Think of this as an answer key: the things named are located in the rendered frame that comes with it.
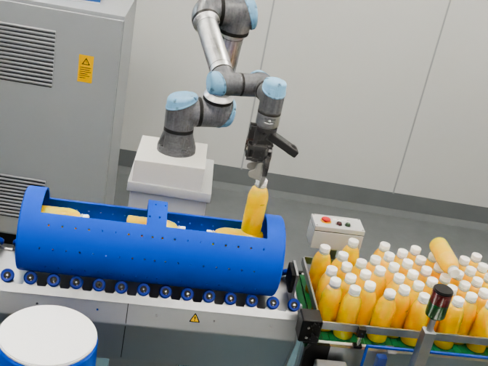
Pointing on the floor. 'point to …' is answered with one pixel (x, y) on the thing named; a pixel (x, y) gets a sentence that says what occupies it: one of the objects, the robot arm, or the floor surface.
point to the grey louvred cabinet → (62, 99)
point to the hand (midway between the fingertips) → (261, 181)
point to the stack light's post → (423, 348)
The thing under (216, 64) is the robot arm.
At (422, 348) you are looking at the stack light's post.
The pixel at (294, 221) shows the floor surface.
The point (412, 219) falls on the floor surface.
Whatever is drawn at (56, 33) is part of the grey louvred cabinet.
